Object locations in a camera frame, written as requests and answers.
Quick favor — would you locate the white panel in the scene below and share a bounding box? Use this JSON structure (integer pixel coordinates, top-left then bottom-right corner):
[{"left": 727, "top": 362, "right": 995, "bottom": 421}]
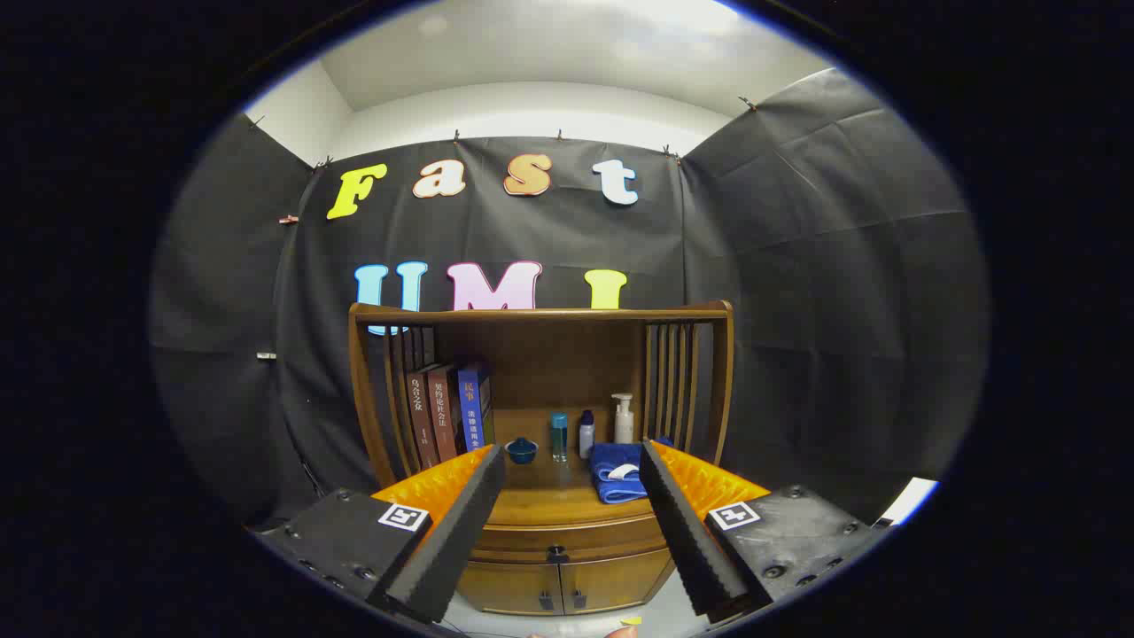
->
[{"left": 877, "top": 477, "right": 938, "bottom": 528}]

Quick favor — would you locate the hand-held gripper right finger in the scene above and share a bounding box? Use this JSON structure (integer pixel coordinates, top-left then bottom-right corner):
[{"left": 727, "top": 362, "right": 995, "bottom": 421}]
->
[{"left": 638, "top": 439, "right": 891, "bottom": 624}]

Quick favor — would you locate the wooden countertop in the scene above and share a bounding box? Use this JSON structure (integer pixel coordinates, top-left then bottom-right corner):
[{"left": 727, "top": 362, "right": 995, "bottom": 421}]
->
[{"left": 390, "top": 408, "right": 674, "bottom": 528}]

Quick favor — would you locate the blue folded towel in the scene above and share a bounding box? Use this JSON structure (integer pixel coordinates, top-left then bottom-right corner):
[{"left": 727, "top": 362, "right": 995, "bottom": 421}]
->
[{"left": 589, "top": 436, "right": 674, "bottom": 505}]

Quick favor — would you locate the wooden drawer with black knob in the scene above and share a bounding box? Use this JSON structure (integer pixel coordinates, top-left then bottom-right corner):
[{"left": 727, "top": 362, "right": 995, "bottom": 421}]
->
[{"left": 474, "top": 517, "right": 672, "bottom": 565}]

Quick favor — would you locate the wooden cabinet door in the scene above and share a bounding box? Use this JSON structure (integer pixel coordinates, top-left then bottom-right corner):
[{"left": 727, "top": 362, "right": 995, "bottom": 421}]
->
[
  {"left": 560, "top": 549, "right": 674, "bottom": 614},
  {"left": 456, "top": 560, "right": 564, "bottom": 616}
]

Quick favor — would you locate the dark brown book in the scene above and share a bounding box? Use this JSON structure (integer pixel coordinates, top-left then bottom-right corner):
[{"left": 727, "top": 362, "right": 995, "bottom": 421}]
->
[{"left": 406, "top": 370, "right": 441, "bottom": 471}]

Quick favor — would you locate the wooden cabinet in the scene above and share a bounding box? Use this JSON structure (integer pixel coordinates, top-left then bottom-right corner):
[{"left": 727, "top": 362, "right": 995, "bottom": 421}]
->
[{"left": 348, "top": 300, "right": 734, "bottom": 617}]

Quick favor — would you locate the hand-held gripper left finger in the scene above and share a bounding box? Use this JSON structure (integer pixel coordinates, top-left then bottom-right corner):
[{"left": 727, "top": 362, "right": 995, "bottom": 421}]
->
[{"left": 252, "top": 443, "right": 507, "bottom": 624}]

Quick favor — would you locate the blue book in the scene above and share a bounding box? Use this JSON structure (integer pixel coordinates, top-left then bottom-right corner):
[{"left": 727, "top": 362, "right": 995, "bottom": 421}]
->
[{"left": 456, "top": 361, "right": 495, "bottom": 453}]

